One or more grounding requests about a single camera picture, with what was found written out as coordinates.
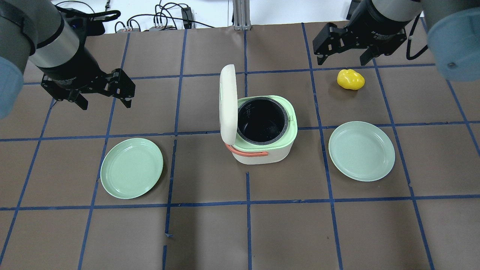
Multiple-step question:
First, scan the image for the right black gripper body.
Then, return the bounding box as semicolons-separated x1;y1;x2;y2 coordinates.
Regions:
313;0;408;57

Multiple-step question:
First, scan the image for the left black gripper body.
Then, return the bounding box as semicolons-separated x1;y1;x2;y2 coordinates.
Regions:
41;47;135;101

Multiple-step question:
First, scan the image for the white rice cooker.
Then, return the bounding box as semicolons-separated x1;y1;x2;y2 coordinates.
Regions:
218;64;298;165

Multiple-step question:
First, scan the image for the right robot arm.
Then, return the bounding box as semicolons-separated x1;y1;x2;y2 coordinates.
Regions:
312;0;480;81

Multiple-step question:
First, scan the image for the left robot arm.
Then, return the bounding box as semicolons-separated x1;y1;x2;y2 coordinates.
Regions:
0;0;135;118

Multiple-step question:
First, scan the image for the green plate near left arm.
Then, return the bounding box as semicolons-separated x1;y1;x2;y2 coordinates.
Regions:
100;138;164;200

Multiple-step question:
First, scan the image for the green plate near right arm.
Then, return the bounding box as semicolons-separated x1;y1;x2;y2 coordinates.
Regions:
328;121;396;182

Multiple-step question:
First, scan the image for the black power adapter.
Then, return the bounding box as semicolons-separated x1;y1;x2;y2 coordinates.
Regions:
181;7;194;29

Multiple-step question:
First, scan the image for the aluminium frame post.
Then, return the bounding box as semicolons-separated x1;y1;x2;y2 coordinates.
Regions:
232;0;252;31

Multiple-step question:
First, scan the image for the black cable on desk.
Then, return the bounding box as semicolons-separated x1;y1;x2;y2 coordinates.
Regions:
114;0;216;32

